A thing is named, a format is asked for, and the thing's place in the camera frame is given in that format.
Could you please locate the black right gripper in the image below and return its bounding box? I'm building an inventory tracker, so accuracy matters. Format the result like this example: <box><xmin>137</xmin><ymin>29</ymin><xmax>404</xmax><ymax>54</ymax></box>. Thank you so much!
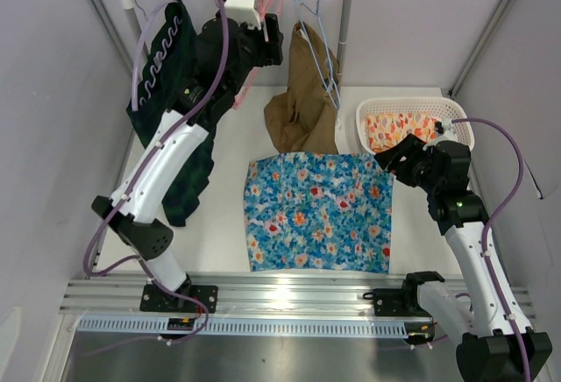
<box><xmin>373</xmin><ymin>134</ymin><xmax>442</xmax><ymax>195</ymax></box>

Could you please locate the pink plastic hanger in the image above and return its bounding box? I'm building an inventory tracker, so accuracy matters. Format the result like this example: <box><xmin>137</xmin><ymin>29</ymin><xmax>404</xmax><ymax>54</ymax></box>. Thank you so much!
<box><xmin>232</xmin><ymin>0</ymin><xmax>283</xmax><ymax>110</ymax></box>

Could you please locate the blue floral skirt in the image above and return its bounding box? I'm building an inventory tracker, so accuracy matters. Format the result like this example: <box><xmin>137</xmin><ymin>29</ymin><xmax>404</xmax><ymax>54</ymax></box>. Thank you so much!
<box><xmin>244</xmin><ymin>152</ymin><xmax>394</xmax><ymax>274</ymax></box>

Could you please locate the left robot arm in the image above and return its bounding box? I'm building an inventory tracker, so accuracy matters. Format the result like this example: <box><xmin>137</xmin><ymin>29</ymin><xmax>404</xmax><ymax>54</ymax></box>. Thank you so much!
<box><xmin>92</xmin><ymin>13</ymin><xmax>283</xmax><ymax>312</ymax></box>

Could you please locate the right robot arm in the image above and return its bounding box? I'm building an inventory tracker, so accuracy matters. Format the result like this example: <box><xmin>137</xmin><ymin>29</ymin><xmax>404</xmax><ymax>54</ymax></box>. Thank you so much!
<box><xmin>375</xmin><ymin>134</ymin><xmax>552</xmax><ymax>381</ymax></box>

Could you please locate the lavender wavy hanger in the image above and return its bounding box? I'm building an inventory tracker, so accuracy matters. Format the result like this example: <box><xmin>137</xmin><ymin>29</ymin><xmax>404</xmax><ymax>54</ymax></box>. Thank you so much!
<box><xmin>131</xmin><ymin>0</ymin><xmax>183</xmax><ymax>111</ymax></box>

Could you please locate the tan khaki skirt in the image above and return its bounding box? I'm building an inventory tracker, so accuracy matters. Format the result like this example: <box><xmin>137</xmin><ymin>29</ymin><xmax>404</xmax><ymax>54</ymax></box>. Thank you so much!
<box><xmin>264</xmin><ymin>23</ymin><xmax>338</xmax><ymax>154</ymax></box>

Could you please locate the dark green plaid skirt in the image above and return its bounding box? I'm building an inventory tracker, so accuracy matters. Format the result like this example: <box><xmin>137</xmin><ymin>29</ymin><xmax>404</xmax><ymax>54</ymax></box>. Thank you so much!
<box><xmin>125</xmin><ymin>0</ymin><xmax>216</xmax><ymax>229</ymax></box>

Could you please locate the orange floral cloth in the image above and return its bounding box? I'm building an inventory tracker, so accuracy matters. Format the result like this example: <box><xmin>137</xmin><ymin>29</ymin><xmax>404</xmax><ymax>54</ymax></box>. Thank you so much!
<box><xmin>366</xmin><ymin>112</ymin><xmax>437</xmax><ymax>153</ymax></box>

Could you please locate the white perforated plastic basket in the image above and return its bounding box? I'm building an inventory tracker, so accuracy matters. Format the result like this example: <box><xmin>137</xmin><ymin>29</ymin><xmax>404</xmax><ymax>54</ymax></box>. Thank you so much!
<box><xmin>356</xmin><ymin>96</ymin><xmax>466</xmax><ymax>154</ymax></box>

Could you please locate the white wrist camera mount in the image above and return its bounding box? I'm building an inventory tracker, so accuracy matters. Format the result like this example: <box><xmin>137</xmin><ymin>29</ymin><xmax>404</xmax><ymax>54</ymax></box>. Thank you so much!
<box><xmin>224</xmin><ymin>0</ymin><xmax>262</xmax><ymax>31</ymax></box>

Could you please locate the blue wire hanger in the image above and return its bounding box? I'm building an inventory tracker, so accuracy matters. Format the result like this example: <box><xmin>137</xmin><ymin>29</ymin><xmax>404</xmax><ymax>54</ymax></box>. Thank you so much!
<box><xmin>293</xmin><ymin>0</ymin><xmax>341</xmax><ymax>111</ymax></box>

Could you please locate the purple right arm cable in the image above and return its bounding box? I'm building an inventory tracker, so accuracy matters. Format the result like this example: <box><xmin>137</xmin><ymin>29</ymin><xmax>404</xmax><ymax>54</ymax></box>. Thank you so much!
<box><xmin>451</xmin><ymin>117</ymin><xmax>536</xmax><ymax>382</ymax></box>

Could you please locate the aluminium mounting rail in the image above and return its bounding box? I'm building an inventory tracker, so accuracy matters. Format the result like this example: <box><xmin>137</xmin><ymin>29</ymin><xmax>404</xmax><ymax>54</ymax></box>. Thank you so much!
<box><xmin>58</xmin><ymin>272</ymin><xmax>534</xmax><ymax>315</ymax></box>

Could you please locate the slotted cable duct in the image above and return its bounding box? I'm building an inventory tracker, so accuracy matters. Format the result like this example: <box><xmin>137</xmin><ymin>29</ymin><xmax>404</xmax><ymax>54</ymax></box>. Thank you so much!
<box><xmin>76</xmin><ymin>315</ymin><xmax>432</xmax><ymax>339</ymax></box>

